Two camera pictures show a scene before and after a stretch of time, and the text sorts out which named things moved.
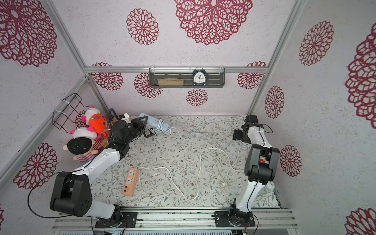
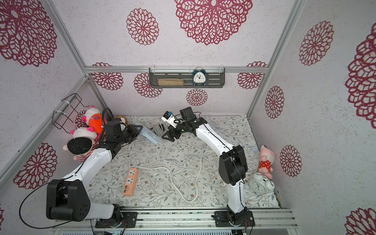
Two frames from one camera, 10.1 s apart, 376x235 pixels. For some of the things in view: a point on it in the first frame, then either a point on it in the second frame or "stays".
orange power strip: (130, 182) stays
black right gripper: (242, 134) → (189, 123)
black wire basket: (63, 116) stays
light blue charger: (152, 121) → (151, 135)
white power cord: (222, 184) stays
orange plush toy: (99, 123) stays
